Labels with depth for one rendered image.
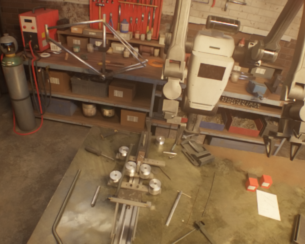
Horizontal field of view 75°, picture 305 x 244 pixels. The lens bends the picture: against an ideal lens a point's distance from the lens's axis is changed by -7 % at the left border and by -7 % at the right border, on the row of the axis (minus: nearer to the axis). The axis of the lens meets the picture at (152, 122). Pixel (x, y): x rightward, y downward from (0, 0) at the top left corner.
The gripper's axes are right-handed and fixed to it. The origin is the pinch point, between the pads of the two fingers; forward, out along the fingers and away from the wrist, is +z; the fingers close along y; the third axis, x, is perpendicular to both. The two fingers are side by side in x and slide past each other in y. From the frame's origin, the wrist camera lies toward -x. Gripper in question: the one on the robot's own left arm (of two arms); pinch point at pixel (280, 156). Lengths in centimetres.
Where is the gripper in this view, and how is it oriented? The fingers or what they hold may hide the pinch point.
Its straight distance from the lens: 90.9
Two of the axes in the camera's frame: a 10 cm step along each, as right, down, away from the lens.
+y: 9.9, 1.5, -0.1
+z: -1.5, 9.8, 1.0
